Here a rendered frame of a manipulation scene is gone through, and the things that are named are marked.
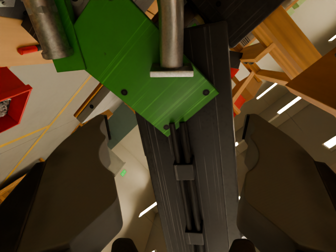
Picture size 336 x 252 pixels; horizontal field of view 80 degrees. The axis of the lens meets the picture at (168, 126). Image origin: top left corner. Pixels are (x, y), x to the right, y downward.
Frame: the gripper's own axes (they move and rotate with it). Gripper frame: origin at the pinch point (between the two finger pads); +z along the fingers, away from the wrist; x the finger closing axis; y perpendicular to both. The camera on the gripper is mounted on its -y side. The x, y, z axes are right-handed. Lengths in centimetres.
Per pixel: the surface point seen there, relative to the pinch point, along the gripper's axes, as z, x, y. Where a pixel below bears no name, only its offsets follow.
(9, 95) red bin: 41, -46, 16
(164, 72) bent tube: 14.0, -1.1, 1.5
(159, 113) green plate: 18.0, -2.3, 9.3
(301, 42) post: 84, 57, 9
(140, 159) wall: 798, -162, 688
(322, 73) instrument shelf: 51, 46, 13
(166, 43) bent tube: 14.7, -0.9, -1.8
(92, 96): 30.5, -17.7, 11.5
